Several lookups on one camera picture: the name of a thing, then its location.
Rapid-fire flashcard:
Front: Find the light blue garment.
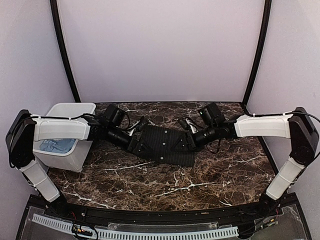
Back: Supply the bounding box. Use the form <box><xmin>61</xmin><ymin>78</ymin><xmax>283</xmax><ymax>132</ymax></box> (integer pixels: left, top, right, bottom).
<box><xmin>39</xmin><ymin>138</ymin><xmax>76</xmax><ymax>154</ymax></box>

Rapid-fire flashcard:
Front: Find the white slotted cable duct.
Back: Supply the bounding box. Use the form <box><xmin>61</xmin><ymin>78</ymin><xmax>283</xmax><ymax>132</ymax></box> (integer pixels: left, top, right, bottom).
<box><xmin>32</xmin><ymin>214</ymin><xmax>239</xmax><ymax>240</ymax></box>

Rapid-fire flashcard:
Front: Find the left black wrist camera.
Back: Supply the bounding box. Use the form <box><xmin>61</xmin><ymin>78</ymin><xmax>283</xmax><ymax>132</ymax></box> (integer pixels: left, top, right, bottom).
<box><xmin>103</xmin><ymin>104</ymin><xmax>125</xmax><ymax>127</ymax></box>

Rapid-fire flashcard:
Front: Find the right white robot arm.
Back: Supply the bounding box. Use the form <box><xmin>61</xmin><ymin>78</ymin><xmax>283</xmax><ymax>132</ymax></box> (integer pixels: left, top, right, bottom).
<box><xmin>186</xmin><ymin>103</ymin><xmax>320</xmax><ymax>217</ymax></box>

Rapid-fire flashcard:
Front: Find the white plastic laundry bin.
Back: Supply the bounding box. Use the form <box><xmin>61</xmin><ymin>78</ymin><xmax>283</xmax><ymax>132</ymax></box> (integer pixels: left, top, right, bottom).
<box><xmin>33</xmin><ymin>102</ymin><xmax>96</xmax><ymax>172</ymax></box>

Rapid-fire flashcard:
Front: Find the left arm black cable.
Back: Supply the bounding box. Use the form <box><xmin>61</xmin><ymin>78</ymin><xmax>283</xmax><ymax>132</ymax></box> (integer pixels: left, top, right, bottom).
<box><xmin>29</xmin><ymin>112</ymin><xmax>101</xmax><ymax>121</ymax></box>

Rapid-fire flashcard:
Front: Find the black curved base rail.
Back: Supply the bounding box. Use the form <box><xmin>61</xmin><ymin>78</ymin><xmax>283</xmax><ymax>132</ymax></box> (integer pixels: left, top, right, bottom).
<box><xmin>15</xmin><ymin>193</ymin><xmax>312</xmax><ymax>240</ymax></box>

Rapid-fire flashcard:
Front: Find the right black frame post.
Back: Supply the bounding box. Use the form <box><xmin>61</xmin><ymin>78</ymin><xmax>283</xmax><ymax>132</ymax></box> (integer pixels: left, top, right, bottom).
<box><xmin>241</xmin><ymin>0</ymin><xmax>272</xmax><ymax>111</ymax></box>

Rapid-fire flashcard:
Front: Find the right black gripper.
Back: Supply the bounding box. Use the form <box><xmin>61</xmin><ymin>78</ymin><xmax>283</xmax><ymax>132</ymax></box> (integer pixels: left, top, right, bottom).
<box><xmin>171</xmin><ymin>122</ymin><xmax>219</xmax><ymax>152</ymax></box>

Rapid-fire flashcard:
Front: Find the left black frame post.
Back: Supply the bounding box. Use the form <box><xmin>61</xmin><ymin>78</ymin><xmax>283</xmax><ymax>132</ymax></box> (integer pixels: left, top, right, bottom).
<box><xmin>49</xmin><ymin>0</ymin><xmax>81</xmax><ymax>103</ymax></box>

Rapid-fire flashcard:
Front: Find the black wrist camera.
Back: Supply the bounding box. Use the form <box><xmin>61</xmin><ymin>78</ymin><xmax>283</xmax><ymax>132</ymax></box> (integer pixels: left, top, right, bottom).
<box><xmin>103</xmin><ymin>104</ymin><xmax>125</xmax><ymax>127</ymax></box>
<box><xmin>198</xmin><ymin>102</ymin><xmax>225</xmax><ymax>126</ymax></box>

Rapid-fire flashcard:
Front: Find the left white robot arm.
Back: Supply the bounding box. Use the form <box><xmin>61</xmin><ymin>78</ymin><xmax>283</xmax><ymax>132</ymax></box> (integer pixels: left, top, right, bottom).
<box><xmin>5</xmin><ymin>108</ymin><xmax>139</xmax><ymax>218</ymax></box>

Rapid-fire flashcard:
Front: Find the black frame post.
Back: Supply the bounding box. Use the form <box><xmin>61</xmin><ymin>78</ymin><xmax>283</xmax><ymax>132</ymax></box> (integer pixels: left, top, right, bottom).
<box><xmin>49</xmin><ymin>0</ymin><xmax>81</xmax><ymax>103</ymax></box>
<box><xmin>241</xmin><ymin>0</ymin><xmax>272</xmax><ymax>111</ymax></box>

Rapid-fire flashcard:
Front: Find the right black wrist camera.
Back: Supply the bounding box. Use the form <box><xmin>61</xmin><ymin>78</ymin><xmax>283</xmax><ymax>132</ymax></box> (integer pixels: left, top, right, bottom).
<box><xmin>198</xmin><ymin>102</ymin><xmax>225</xmax><ymax>126</ymax></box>

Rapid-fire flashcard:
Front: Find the black pinstriped shirt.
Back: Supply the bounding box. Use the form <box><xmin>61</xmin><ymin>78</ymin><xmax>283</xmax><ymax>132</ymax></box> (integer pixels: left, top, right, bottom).
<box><xmin>133</xmin><ymin>125</ymin><xmax>195</xmax><ymax>167</ymax></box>

